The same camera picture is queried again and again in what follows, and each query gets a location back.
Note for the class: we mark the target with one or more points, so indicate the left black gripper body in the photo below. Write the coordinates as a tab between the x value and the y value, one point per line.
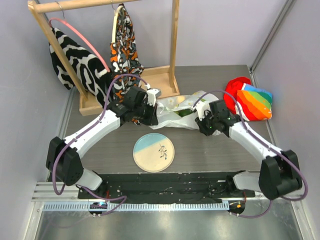
148	111

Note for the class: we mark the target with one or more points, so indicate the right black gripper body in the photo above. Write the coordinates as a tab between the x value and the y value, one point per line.
202	126

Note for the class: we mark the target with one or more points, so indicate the white plastic bag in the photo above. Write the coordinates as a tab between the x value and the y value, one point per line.
167	106

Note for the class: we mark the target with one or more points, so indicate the green fake fruit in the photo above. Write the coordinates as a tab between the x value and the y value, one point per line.
183	112

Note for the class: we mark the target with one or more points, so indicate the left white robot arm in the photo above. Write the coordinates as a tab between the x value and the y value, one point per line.
64	155

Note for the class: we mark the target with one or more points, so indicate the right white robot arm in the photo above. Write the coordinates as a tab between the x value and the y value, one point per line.
279	169

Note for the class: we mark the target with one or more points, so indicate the blue cream ceramic plate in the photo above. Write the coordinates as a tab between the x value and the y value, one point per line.
153	152

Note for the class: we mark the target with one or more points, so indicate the wooden clothes rack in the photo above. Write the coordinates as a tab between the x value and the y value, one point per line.
162	77

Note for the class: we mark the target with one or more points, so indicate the red white cloth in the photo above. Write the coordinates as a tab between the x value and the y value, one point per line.
232	88

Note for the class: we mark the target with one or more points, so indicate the rainbow striped cloth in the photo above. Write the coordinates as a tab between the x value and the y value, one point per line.
255	104

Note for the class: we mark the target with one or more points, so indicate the orange grey camouflage cloth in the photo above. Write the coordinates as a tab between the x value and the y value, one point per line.
124	56

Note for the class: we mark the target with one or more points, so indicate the black white zebra cloth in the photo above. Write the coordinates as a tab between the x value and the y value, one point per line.
88	67

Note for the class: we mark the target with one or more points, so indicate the cream clothes hanger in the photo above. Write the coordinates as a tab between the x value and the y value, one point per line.
115	19

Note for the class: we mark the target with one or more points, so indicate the pink clothes hanger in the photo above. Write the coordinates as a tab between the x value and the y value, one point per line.
97	54

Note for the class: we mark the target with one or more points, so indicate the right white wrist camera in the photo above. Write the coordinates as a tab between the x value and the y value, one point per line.
200	108

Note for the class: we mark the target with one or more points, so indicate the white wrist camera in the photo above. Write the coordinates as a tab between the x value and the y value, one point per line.
200	108
152	94

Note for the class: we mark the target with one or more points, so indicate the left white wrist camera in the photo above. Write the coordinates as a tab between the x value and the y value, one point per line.
152	94

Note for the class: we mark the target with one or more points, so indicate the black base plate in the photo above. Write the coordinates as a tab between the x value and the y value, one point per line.
168	188

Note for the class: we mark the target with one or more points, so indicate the white slotted cable duct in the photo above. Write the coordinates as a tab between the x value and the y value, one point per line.
131	207

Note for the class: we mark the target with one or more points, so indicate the aluminium rail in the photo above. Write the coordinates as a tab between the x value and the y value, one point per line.
44	192

